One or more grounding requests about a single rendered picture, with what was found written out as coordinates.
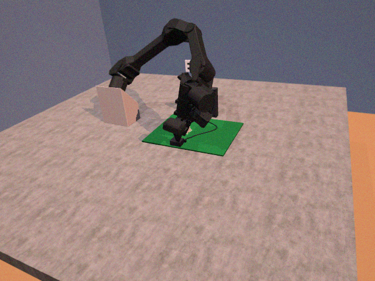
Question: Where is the black cable with plug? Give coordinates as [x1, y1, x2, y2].
[170, 135, 196, 147]

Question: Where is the green circuit board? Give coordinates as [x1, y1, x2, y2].
[142, 119, 244, 156]

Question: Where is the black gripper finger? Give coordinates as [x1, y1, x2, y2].
[173, 134, 182, 142]
[182, 120, 194, 136]

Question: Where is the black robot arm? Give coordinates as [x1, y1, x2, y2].
[108, 18, 217, 128]

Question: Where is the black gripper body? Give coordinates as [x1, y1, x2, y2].
[163, 97, 194, 135]

